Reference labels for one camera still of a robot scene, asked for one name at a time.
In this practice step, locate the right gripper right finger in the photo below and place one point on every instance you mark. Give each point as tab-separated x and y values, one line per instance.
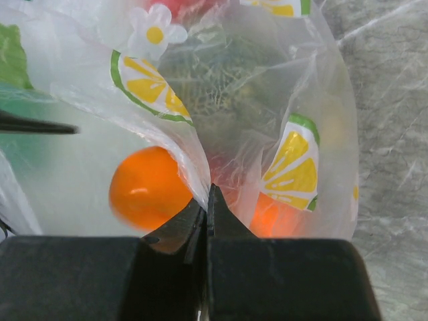
250	278

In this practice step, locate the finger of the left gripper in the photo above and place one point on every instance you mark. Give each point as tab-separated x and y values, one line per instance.
12	123

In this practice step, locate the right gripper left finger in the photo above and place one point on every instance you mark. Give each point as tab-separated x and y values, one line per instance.
154	277

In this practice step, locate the orange fake tangerine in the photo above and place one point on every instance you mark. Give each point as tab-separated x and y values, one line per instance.
274	219

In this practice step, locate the orange fake persimmon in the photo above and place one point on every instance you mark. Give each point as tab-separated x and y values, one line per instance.
146	189

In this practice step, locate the clear lemon-print plastic bag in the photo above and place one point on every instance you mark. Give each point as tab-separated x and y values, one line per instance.
116	114

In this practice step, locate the green fake melon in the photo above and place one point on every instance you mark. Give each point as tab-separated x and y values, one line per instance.
227	86

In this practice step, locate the red fake apple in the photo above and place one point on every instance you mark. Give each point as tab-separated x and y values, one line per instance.
181	8

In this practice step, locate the green plastic tray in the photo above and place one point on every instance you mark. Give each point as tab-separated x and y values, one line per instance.
36	148

